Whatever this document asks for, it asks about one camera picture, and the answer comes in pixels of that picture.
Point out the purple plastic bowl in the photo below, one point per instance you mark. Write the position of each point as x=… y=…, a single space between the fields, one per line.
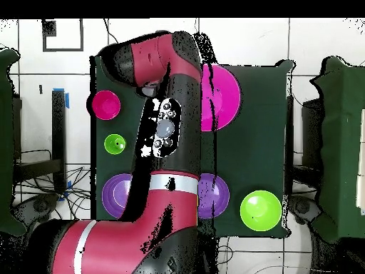
x=216 y=197
x=117 y=195

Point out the large pink plastic bowl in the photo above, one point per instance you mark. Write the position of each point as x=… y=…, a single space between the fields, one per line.
x=225 y=97

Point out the green plastic bowl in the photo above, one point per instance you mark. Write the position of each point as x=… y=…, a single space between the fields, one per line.
x=261 y=211

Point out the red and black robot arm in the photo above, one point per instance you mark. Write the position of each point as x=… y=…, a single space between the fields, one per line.
x=114 y=245

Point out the green plastic cup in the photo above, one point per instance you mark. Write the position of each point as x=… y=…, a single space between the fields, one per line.
x=115 y=144

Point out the dark green tablecloth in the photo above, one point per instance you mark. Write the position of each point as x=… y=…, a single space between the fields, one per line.
x=256 y=142

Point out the small red-pink plastic bowl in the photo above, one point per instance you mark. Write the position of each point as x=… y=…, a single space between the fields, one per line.
x=106 y=105

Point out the black stand with blue tape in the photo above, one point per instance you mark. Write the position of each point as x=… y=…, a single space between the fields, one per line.
x=58 y=128

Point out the black metal stand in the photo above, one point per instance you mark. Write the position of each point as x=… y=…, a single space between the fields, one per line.
x=310 y=128

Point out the green-covered side table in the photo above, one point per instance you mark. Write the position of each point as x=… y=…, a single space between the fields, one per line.
x=5 y=142
x=348 y=85

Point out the white panel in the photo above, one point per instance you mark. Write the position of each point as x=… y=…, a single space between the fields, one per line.
x=361 y=159

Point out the black square floor frame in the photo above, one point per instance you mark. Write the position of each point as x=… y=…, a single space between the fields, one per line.
x=49 y=28

